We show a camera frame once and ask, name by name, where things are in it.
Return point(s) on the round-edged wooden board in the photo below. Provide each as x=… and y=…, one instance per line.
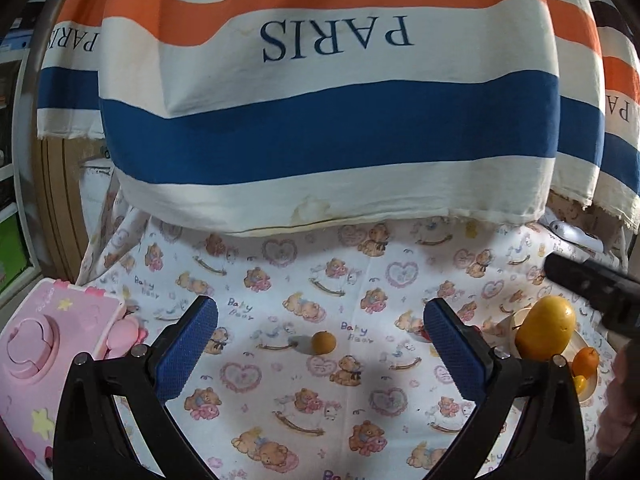
x=62, y=200

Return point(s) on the cream round plate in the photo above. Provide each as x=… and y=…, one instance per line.
x=592, y=385

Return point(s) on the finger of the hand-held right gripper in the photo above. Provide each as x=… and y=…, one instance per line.
x=595, y=287

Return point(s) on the pink plastic toy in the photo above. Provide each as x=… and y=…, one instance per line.
x=40, y=350

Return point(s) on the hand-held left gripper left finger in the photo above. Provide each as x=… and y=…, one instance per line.
x=187, y=350

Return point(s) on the white plastic device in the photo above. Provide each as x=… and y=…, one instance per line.
x=575, y=235

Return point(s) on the orange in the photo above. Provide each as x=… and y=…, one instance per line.
x=585, y=360

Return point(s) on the small yellow tomato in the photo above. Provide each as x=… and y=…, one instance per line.
x=580, y=384

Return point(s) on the striped orange blue white cloth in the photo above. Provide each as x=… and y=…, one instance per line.
x=320, y=110

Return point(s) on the yellow grapefruit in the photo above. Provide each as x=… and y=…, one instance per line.
x=545, y=330

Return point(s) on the bear printed white sheet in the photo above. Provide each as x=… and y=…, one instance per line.
x=300, y=285

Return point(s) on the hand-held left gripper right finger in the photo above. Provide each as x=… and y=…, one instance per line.
x=455, y=352

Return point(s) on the small tan round fruit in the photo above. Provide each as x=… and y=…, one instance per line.
x=324, y=342

